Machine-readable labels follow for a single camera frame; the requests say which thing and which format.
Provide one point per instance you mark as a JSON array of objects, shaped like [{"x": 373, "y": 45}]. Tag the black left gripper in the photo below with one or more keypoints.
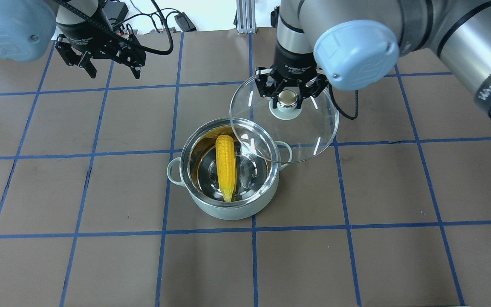
[{"x": 78, "y": 32}]

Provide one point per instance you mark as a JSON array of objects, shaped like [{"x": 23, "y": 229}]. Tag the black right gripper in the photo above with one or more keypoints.
[{"x": 293, "y": 63}]

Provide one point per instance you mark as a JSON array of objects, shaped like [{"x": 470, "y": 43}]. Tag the glass pot lid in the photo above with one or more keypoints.
[{"x": 286, "y": 127}]

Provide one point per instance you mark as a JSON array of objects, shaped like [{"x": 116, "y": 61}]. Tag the yellow corn cob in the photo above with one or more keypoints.
[{"x": 226, "y": 166}]

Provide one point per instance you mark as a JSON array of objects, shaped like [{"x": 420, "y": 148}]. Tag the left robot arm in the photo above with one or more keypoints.
[{"x": 27, "y": 25}]

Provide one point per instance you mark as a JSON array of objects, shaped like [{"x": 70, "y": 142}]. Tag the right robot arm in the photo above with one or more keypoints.
[{"x": 350, "y": 44}]

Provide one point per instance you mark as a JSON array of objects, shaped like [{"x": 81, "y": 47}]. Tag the pale green cooking pot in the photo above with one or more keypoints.
[{"x": 195, "y": 169}]

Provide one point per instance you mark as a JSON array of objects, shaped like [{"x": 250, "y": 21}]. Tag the black power adapter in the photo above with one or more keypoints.
[{"x": 184, "y": 23}]

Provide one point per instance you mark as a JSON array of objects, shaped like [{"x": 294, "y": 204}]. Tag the aluminium frame post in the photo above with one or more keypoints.
[{"x": 246, "y": 22}]

